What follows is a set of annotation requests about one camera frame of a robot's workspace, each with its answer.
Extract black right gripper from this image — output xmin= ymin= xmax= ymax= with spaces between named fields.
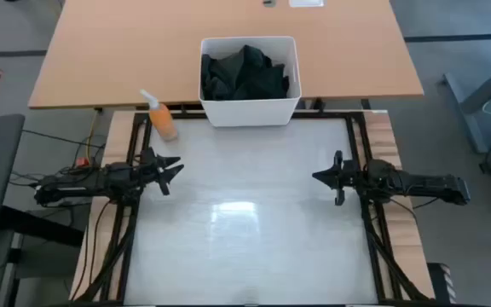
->
xmin=312 ymin=149 xmax=368 ymax=206

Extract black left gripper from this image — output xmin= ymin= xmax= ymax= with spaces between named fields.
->
xmin=136 ymin=147 xmax=185 ymax=197

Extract dark blue jeans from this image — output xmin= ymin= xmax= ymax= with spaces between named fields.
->
xmin=200 ymin=44 xmax=292 ymax=102

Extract white perforated laundry basket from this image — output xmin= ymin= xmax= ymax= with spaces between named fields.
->
xmin=198 ymin=36 xmax=303 ymax=128

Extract orange spray bottle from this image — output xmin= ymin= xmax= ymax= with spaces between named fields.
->
xmin=139 ymin=88 xmax=179 ymax=142

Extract large light wooden desk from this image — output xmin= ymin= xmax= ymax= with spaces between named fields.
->
xmin=27 ymin=0 xmax=425 ymax=110

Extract grey desk leg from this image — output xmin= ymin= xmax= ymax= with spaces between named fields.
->
xmin=443 ymin=55 xmax=491 ymax=154

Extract black box with striped edge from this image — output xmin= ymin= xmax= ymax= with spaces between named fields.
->
xmin=426 ymin=262 xmax=459 ymax=304

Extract white socket plate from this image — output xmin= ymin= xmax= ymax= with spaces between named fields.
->
xmin=288 ymin=0 xmax=326 ymax=9

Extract black metal rack frame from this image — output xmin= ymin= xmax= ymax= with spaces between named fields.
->
xmin=100 ymin=109 xmax=432 ymax=306

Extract thin yellow floor cable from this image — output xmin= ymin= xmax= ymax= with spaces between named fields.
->
xmin=85 ymin=108 xmax=100 ymax=161

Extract tangle of black cables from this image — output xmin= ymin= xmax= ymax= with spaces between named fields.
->
xmin=9 ymin=127 xmax=106 ymax=193

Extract black cable bundle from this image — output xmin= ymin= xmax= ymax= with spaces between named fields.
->
xmin=74 ymin=198 xmax=138 ymax=304
xmin=367 ymin=200 xmax=432 ymax=303

